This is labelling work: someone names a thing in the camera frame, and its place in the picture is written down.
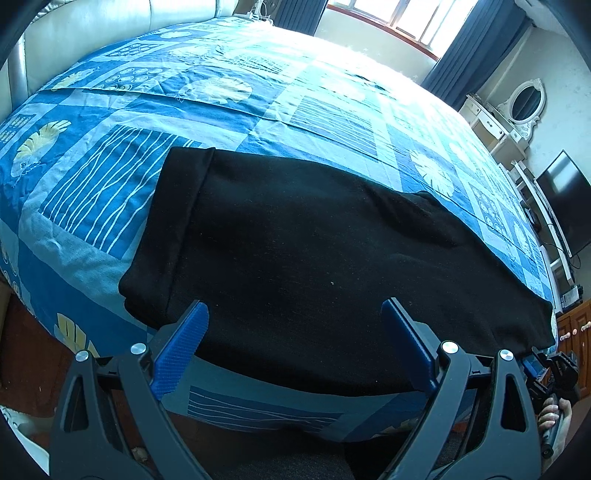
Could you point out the black pants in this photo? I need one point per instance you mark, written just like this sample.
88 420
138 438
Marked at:
323 267

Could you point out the white television shelf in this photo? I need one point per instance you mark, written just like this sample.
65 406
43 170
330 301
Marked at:
538 203

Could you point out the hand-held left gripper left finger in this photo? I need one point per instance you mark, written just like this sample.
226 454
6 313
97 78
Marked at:
182 339

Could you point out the white dressing table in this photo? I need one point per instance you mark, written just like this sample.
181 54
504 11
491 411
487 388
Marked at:
487 124

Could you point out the blue leaf-patterned bed sheet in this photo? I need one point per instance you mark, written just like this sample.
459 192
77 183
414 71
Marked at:
138 194

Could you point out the black flat television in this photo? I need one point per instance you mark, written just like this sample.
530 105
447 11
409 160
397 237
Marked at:
565 203

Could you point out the dark blue curtain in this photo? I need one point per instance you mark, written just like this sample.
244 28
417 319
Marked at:
480 50
298 14

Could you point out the brown wooden cabinet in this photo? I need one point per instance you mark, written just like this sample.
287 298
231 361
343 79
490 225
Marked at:
575 330

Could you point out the white padded headboard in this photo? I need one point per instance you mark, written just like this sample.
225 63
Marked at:
92 37

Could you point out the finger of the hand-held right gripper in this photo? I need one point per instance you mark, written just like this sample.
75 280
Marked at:
532 367

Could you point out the small black box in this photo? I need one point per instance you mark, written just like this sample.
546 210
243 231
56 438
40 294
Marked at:
571 297

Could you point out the person's right hand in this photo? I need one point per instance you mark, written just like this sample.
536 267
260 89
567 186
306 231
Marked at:
549 417

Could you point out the white oval framed mirror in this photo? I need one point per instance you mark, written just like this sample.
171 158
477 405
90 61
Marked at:
524 104

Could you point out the red-framed window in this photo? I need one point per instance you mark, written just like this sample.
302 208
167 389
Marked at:
406 21

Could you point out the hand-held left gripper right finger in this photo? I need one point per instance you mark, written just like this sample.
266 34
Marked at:
408 339

